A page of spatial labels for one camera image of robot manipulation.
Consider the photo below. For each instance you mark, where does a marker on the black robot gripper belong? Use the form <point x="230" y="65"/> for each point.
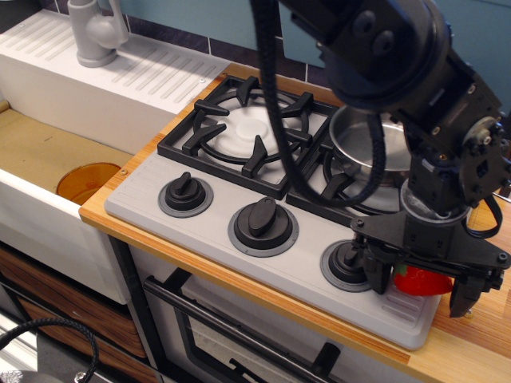
<point x="450" y="249"/>

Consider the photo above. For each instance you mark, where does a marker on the red plastic strawberry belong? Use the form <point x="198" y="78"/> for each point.
<point x="418" y="282"/>

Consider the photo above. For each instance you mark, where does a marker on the small steel saucepan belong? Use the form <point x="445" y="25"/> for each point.
<point x="350" y="135"/>

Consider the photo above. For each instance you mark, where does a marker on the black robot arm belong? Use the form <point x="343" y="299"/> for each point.
<point x="396" y="57"/>

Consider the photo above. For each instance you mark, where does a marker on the black right stove knob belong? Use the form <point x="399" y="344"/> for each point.
<point x="342" y="267"/>

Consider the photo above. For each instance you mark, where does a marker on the black stove knob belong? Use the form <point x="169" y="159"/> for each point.
<point x="185" y="197"/>
<point x="263" y="229"/>
<point x="342" y="267"/>

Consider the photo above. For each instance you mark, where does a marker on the grey toy stove top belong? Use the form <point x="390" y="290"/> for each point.
<point x="395" y="316"/>

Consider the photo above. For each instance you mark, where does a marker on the black middle stove knob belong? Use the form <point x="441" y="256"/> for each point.
<point x="263" y="229"/>

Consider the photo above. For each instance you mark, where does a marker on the black left stove knob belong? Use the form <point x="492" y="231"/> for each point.
<point x="185" y="197"/>

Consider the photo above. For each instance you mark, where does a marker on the black right burner grate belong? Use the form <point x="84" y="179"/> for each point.
<point x="323" y="173"/>

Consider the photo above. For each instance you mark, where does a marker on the black burner grate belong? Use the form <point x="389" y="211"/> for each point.
<point x="228" y="135"/>
<point x="323" y="173"/>

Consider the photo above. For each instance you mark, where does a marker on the black left burner grate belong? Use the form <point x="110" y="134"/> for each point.
<point x="228" y="135"/>

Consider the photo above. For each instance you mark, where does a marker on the orange plastic bowl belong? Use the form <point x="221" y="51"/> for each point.
<point x="83" y="182"/>

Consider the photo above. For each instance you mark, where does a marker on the wooden drawer front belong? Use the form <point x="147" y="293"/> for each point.
<point x="42" y="292"/>

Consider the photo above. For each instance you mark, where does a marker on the white toy sink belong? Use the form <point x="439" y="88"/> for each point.
<point x="80" y="116"/>

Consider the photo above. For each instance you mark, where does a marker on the grey toy faucet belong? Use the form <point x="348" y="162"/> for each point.
<point x="97" y="36"/>

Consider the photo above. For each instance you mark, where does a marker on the oven door with black handle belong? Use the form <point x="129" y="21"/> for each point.
<point x="230" y="353"/>

